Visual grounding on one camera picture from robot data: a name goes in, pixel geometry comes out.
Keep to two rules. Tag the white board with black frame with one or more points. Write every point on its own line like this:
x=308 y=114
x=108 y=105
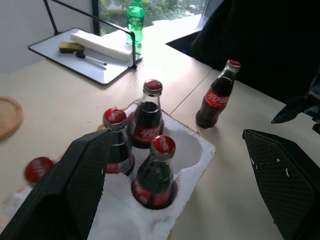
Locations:
x=62 y=60

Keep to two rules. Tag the black window frame post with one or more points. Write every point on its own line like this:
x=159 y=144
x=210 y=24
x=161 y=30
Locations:
x=95 y=15

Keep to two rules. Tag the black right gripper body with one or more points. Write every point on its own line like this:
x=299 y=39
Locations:
x=313 y=102

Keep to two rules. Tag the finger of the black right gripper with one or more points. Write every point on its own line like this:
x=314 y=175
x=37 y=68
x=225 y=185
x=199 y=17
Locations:
x=290 y=111

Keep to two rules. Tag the green plastic soda bottle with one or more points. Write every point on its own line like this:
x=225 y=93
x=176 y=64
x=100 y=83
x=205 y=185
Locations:
x=135 y=22

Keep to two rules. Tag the white marker pen black cap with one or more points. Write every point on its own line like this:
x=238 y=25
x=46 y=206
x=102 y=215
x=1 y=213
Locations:
x=96 y=61

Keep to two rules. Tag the round wooden plate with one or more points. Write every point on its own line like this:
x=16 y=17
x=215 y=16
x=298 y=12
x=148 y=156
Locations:
x=7 y=117

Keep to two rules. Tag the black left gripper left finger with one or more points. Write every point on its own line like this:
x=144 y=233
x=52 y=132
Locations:
x=62 y=190

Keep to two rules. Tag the white paper tissue stack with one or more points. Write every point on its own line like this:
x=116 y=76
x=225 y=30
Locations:
x=100 y=45

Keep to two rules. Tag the black metal board stand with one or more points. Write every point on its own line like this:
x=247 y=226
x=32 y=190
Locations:
x=100 y=21

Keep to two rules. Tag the yellow black board eraser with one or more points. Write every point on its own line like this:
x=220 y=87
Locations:
x=68 y=47

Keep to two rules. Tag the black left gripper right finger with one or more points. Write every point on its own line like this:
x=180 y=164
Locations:
x=287 y=180

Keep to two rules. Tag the cola glass bottle red cap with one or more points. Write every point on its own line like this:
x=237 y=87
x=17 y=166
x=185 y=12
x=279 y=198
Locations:
x=117 y=140
x=155 y=180
x=147 y=120
x=37 y=170
x=215 y=100

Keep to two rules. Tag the black cloth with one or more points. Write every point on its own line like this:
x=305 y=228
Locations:
x=262 y=37

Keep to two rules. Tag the white foam bottle crate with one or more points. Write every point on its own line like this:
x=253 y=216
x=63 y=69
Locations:
x=140 y=220

